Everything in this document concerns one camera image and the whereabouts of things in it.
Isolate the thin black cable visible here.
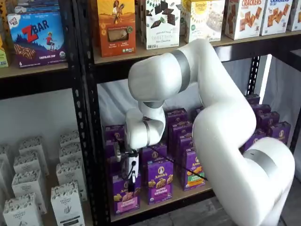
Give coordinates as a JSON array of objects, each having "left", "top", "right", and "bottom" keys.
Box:
[{"left": 130, "top": 145, "right": 209, "bottom": 193}]

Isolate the orange cracker box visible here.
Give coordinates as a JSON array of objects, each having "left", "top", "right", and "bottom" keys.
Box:
[{"left": 96, "top": 0, "right": 137, "bottom": 58}]

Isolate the orange Bobo's snack box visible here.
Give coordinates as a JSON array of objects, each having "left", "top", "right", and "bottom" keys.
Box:
[{"left": 0, "top": 0, "right": 9, "bottom": 69}]

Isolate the black metal shelving rack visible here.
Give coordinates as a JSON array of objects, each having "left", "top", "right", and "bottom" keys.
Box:
[
  {"left": 75, "top": 0, "right": 301, "bottom": 226},
  {"left": 0, "top": 0, "right": 82, "bottom": 226}
]

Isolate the purple Annie's box green patch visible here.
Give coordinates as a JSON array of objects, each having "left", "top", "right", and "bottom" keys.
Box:
[
  {"left": 182, "top": 150, "right": 207, "bottom": 192},
  {"left": 166, "top": 108, "right": 189, "bottom": 125},
  {"left": 176, "top": 134, "right": 196, "bottom": 155},
  {"left": 169, "top": 121, "right": 194, "bottom": 139}
]

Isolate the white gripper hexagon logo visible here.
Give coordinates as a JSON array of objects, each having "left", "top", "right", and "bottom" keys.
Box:
[{"left": 126, "top": 153, "right": 140, "bottom": 192}]

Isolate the small silver wrist camera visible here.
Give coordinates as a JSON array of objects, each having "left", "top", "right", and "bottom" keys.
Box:
[{"left": 113, "top": 143, "right": 124, "bottom": 163}]

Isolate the white cracker box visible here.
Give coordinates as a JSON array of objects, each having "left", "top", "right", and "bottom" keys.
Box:
[{"left": 286, "top": 0, "right": 301, "bottom": 32}]

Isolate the Simple Mills yellow bars box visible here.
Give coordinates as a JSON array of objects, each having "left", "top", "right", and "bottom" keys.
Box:
[{"left": 184, "top": 0, "right": 225, "bottom": 43}]

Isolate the orange cheddar pretzel crackers box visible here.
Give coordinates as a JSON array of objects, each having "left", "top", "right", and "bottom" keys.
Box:
[{"left": 224, "top": 0, "right": 266, "bottom": 40}]

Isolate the purple Annie's box yellow patch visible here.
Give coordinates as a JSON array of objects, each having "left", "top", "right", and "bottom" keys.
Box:
[{"left": 242, "top": 128, "right": 267, "bottom": 153}]

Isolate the white patterned pantry box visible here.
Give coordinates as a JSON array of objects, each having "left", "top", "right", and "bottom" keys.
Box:
[
  {"left": 11, "top": 169, "right": 48, "bottom": 214},
  {"left": 58, "top": 142, "right": 83, "bottom": 165},
  {"left": 60, "top": 130, "right": 80, "bottom": 148},
  {"left": 0, "top": 162, "right": 14, "bottom": 201},
  {"left": 13, "top": 153, "right": 49, "bottom": 176},
  {"left": 0, "top": 143, "right": 12, "bottom": 165},
  {"left": 18, "top": 136, "right": 48, "bottom": 158},
  {"left": 2, "top": 192, "right": 45, "bottom": 226},
  {"left": 55, "top": 160, "right": 87, "bottom": 201},
  {"left": 50, "top": 180, "right": 86, "bottom": 226}
]

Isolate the purple Annie's box brown patch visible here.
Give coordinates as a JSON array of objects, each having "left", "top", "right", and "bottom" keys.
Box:
[
  {"left": 250, "top": 103, "right": 272, "bottom": 116},
  {"left": 267, "top": 121, "right": 292, "bottom": 145},
  {"left": 255, "top": 112, "right": 280, "bottom": 129}
]

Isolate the blue sea salt crackers box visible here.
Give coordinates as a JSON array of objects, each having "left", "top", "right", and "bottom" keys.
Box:
[{"left": 260, "top": 0, "right": 294, "bottom": 36}]

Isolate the Simple Mills sweet thins box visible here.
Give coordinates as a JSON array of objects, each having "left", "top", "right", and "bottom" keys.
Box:
[{"left": 145, "top": 0, "right": 181, "bottom": 50}]

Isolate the blue Zbar snack box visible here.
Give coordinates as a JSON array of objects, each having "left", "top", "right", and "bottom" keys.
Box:
[
  {"left": 14, "top": 0, "right": 61, "bottom": 15},
  {"left": 7, "top": 11, "right": 68, "bottom": 69}
]

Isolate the purple Annie's box violet patch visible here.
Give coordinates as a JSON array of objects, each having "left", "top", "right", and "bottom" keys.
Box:
[
  {"left": 140, "top": 144, "right": 168, "bottom": 164},
  {"left": 147, "top": 160, "right": 174, "bottom": 205}
]

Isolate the purple Annie's box pink patch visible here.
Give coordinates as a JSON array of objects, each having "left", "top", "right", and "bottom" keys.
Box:
[
  {"left": 105, "top": 140, "right": 118, "bottom": 161},
  {"left": 111, "top": 173, "right": 142, "bottom": 215},
  {"left": 104, "top": 124, "right": 125, "bottom": 142}
]

